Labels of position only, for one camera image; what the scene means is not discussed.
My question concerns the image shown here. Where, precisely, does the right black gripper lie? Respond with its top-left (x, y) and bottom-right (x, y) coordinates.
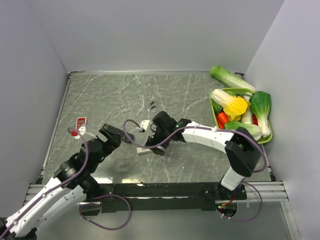
top-left (145, 123), bottom-right (171, 156)

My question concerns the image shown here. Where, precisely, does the black TV remote control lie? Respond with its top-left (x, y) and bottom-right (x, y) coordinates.
top-left (102, 123), bottom-right (131, 144)

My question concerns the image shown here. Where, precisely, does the white slim remote control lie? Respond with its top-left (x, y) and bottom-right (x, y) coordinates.
top-left (136, 147), bottom-right (152, 155)

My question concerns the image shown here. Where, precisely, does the red white AC remote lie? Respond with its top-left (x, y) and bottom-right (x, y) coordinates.
top-left (76, 117), bottom-right (87, 131)

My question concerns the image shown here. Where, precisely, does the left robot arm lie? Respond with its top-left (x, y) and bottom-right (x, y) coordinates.
top-left (0, 126), bottom-right (121, 240)

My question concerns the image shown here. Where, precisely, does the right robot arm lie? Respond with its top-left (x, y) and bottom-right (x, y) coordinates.
top-left (139, 111), bottom-right (264, 199)

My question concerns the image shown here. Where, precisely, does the orange carrot toy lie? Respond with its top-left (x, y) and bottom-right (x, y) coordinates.
top-left (215, 111), bottom-right (229, 129)

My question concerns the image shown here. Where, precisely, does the green plastic basket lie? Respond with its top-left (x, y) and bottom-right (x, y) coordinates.
top-left (210, 88), bottom-right (273, 144)

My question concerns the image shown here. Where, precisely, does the yellow white cabbage toy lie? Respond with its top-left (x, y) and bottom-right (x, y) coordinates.
top-left (210, 89), bottom-right (251, 121)

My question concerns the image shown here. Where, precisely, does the napa cabbage on table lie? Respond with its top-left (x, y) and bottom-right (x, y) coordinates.
top-left (209, 65), bottom-right (256, 93)

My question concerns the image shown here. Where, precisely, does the white radish toy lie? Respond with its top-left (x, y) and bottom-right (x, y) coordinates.
top-left (240, 107), bottom-right (253, 125)

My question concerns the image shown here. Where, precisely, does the light green cabbage front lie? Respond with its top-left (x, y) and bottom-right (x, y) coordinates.
top-left (224, 121), bottom-right (262, 141)

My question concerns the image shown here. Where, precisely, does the red pepper toy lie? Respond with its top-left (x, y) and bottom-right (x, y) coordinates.
top-left (252, 114), bottom-right (258, 125)

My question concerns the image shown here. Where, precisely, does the dark green bok choy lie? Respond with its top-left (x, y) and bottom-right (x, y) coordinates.
top-left (249, 91), bottom-right (272, 137)

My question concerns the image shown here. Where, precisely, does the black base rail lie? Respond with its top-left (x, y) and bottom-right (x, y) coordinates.
top-left (84, 182), bottom-right (247, 213)

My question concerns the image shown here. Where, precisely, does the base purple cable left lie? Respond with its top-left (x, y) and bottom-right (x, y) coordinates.
top-left (78, 194), bottom-right (132, 231)

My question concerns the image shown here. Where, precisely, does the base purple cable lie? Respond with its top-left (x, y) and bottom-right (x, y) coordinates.
top-left (216, 181), bottom-right (264, 223)
top-left (78, 194), bottom-right (132, 231)

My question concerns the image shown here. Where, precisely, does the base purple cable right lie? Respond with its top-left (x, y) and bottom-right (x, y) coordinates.
top-left (216, 181), bottom-right (264, 223)

